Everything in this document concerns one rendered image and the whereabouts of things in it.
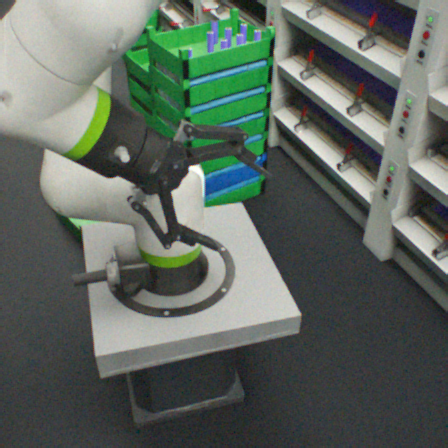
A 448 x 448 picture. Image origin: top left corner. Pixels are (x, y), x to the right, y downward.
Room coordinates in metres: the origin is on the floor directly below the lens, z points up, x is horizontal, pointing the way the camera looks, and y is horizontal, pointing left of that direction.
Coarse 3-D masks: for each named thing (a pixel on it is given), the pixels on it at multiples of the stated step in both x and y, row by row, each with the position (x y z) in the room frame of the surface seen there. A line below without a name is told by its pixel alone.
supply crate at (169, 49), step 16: (176, 32) 1.51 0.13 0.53; (192, 32) 1.54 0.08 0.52; (224, 32) 1.60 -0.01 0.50; (272, 32) 1.45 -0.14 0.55; (160, 48) 1.39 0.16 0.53; (176, 48) 1.51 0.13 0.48; (192, 48) 1.51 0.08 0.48; (240, 48) 1.39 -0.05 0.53; (256, 48) 1.42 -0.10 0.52; (272, 48) 1.46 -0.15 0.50; (160, 64) 1.40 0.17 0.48; (176, 64) 1.32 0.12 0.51; (192, 64) 1.31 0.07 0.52; (208, 64) 1.34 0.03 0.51; (224, 64) 1.37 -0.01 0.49; (240, 64) 1.40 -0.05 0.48
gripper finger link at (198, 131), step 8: (184, 120) 0.61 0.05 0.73; (184, 128) 0.59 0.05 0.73; (192, 128) 0.60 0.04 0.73; (200, 128) 0.61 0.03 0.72; (208, 128) 0.62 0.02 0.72; (216, 128) 0.62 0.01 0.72; (224, 128) 0.63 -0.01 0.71; (232, 128) 0.64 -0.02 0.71; (200, 136) 0.60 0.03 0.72; (208, 136) 0.61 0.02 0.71; (216, 136) 0.61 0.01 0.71; (224, 136) 0.62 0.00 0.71; (232, 136) 0.62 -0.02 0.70; (240, 136) 0.63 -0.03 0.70
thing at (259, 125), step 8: (264, 112) 1.45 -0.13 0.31; (160, 120) 1.43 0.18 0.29; (256, 120) 1.43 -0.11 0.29; (264, 120) 1.45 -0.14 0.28; (160, 128) 1.43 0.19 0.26; (168, 128) 1.38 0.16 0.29; (240, 128) 1.40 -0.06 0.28; (248, 128) 1.42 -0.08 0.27; (256, 128) 1.43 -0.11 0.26; (264, 128) 1.45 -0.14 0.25; (168, 136) 1.39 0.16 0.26; (248, 136) 1.42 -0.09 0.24; (184, 144) 1.31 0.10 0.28; (192, 144) 1.31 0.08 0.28; (200, 144) 1.32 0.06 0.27; (208, 144) 1.34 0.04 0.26
